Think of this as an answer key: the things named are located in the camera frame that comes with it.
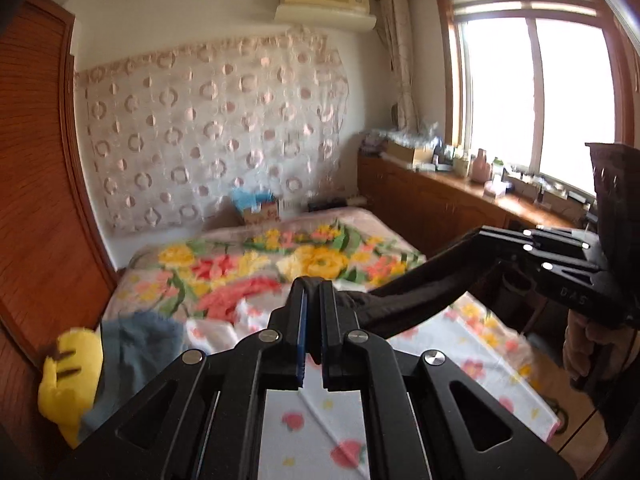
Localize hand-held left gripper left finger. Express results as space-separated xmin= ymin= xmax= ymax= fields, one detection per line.
xmin=50 ymin=277 xmax=307 ymax=480

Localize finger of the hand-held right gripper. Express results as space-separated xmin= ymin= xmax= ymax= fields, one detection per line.
xmin=479 ymin=226 xmax=599 ymax=260
xmin=499 ymin=246 xmax=608 ymax=278

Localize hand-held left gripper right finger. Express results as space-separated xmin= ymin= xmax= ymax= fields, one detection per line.
xmin=319 ymin=280 xmax=576 ymax=480

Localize black pants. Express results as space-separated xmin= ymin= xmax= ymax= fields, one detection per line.
xmin=302 ymin=142 xmax=640 ymax=366

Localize person's right hand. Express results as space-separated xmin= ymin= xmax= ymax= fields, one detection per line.
xmin=562 ymin=310 xmax=628 ymax=393

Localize bright floral blanket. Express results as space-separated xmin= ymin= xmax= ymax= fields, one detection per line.
xmin=117 ymin=207 xmax=426 ymax=321

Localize pink bottle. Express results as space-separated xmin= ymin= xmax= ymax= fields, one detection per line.
xmin=472 ymin=149 xmax=493 ymax=182

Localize white flower-print bed sheet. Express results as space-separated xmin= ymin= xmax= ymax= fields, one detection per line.
xmin=185 ymin=285 xmax=561 ymax=480

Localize long wooden cabinet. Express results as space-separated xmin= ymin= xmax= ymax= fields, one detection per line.
xmin=357 ymin=155 xmax=601 ymax=261

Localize cardboard box with blue bag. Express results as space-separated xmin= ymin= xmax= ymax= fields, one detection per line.
xmin=232 ymin=189 xmax=281 ymax=226

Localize wooden-framed window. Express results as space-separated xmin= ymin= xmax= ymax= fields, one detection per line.
xmin=435 ymin=0 xmax=636 ymax=201

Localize folded blue jeans stack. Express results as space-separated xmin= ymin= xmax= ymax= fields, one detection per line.
xmin=80 ymin=310 xmax=187 ymax=436

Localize open cardboard box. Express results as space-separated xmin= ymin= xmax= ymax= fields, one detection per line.
xmin=385 ymin=140 xmax=435 ymax=163

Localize pale window drape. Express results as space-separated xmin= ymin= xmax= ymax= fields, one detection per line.
xmin=377 ymin=0 xmax=418 ymax=133

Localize yellow plush toy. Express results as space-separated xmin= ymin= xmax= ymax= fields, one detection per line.
xmin=37 ymin=327 xmax=106 ymax=448

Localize beige air conditioner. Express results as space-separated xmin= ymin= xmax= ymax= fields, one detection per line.
xmin=274 ymin=0 xmax=377 ymax=31

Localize circle-patterned wall curtain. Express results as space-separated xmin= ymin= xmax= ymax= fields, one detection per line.
xmin=75 ymin=32 xmax=351 ymax=236

